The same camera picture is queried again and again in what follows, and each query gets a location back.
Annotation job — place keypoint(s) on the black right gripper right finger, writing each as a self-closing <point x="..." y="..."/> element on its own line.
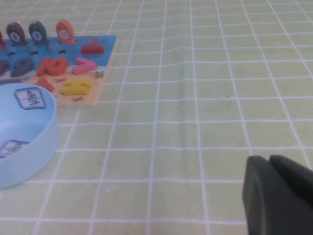
<point x="296" y="176"/>

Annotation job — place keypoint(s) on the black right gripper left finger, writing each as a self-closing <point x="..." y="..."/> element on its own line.
<point x="274" y="203"/>

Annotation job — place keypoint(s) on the orange fish piece ten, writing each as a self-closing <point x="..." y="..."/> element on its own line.
<point x="64" y="31"/>

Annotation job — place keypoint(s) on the yellow equals sign piece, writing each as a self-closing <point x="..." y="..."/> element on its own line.
<point x="75" y="88"/>

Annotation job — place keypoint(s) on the pink greater-than sign piece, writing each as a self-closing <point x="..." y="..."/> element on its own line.
<point x="84" y="66"/>

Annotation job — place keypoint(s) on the blue wooden puzzle board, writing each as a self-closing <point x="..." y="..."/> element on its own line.
<point x="102" y="44"/>

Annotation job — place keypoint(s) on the red minus sign piece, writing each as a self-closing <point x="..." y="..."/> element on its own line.
<point x="93" y="49"/>

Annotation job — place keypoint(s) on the light blue plastic bowl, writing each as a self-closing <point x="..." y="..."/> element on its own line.
<point x="36" y="151"/>

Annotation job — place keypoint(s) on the orange plus sign piece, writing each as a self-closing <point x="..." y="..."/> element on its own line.
<point x="45" y="83"/>

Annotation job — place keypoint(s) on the orange number ten piece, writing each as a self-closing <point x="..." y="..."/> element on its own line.
<point x="52" y="65"/>

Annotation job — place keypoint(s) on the dark grey number nine piece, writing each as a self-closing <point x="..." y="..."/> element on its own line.
<point x="22" y="66"/>

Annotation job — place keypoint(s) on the dark blue square shape piece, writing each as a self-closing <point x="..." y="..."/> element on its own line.
<point x="9" y="81"/>

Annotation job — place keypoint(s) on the dark grey fish piece nine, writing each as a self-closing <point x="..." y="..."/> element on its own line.
<point x="37" y="31"/>

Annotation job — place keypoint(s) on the brown number eight piece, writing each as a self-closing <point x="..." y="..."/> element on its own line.
<point x="3" y="67"/>

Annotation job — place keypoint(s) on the green checkered tablecloth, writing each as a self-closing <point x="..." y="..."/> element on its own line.
<point x="185" y="110"/>

